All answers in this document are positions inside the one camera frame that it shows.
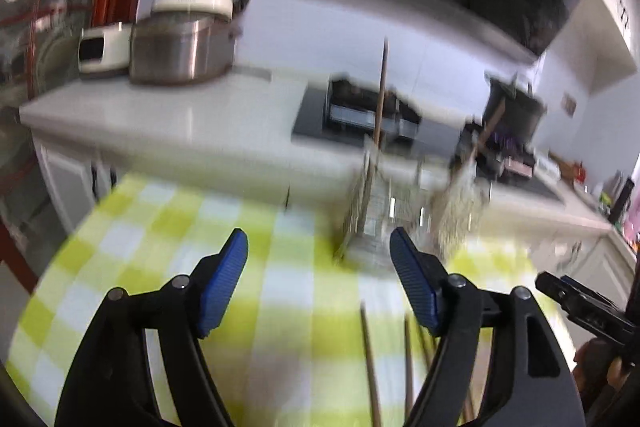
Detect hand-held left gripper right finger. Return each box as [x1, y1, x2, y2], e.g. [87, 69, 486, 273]
[389, 227, 587, 427]

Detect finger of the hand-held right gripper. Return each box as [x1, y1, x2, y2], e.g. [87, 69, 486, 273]
[535, 272, 637, 344]
[560, 275, 619, 316]

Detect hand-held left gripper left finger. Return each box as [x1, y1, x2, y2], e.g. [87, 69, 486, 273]
[54, 228, 250, 427]

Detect metal wire utensil rack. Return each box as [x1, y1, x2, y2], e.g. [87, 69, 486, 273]
[332, 142, 493, 277]

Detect person's right hand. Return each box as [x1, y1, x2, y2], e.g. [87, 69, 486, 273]
[574, 339, 640, 408]

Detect pink plastic object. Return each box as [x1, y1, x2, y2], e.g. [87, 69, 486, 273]
[624, 179, 640, 250]

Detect dark bottle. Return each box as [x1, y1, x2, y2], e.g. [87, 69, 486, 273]
[611, 174, 636, 224]

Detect brown woven basket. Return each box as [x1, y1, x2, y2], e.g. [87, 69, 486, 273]
[547, 152, 583, 180]

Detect black burner grate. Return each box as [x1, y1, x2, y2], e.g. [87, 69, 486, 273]
[326, 77, 422, 141]
[450, 127, 539, 181]

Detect white kitchen counter cabinets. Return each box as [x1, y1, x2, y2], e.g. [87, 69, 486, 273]
[20, 69, 640, 358]

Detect black glass gas hob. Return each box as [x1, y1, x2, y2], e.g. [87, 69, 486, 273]
[292, 86, 565, 204]

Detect black pot with lid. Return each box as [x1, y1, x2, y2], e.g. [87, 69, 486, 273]
[487, 74, 549, 144]

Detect silver rice cooker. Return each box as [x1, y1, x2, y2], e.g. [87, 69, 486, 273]
[129, 0, 261, 86]

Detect small white appliance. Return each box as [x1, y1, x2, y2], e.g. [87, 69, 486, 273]
[77, 23, 135, 76]

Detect white wall cabinet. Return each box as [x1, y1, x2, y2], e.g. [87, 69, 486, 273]
[542, 0, 640, 96]

